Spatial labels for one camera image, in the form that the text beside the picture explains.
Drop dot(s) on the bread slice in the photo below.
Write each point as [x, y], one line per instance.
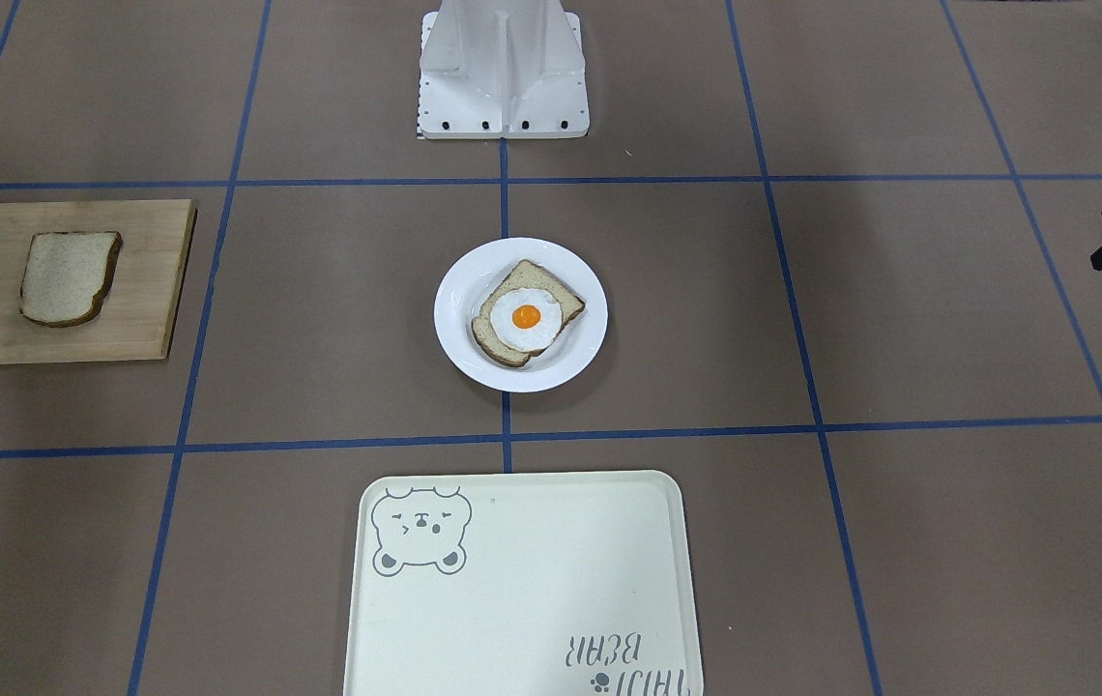
[524, 275]
[67, 276]

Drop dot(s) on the wooden cutting board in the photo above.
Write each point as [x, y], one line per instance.
[138, 315]

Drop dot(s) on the cream bear serving tray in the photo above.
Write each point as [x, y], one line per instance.
[523, 584]

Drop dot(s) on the fried egg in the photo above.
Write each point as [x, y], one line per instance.
[526, 320]

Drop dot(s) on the bread slice under egg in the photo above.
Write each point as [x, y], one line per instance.
[524, 275]

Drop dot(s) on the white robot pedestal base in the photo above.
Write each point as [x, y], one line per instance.
[502, 69]

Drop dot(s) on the white round plate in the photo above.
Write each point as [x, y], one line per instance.
[475, 275]

